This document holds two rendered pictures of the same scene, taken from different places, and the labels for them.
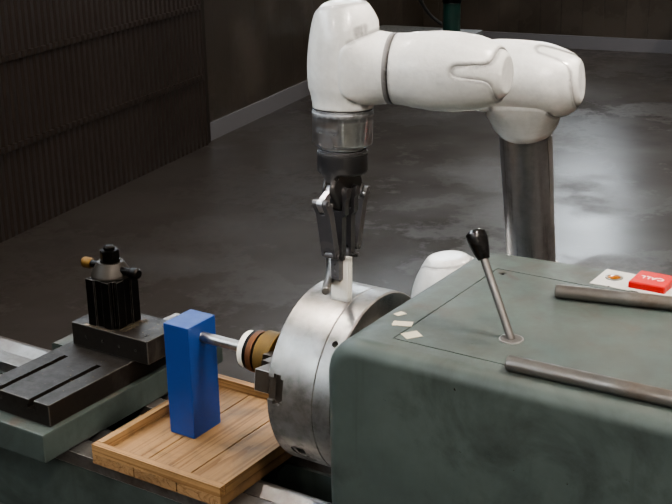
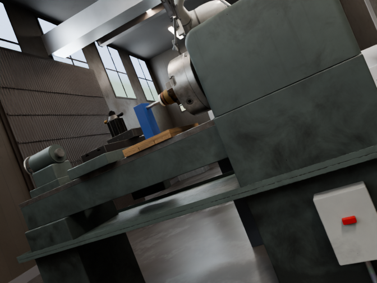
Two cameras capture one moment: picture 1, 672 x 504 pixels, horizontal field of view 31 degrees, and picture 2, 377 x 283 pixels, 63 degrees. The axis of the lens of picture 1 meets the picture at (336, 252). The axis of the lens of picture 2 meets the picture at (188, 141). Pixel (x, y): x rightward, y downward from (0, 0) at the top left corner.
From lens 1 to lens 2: 1.27 m
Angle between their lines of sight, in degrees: 22
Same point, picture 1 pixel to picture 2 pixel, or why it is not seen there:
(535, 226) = not seen: hidden behind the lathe
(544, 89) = (217, 7)
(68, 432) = (114, 154)
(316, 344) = (180, 60)
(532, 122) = not seen: hidden behind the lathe
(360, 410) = (201, 49)
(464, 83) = not seen: outside the picture
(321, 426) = (192, 80)
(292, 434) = (184, 93)
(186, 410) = (150, 132)
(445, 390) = (224, 17)
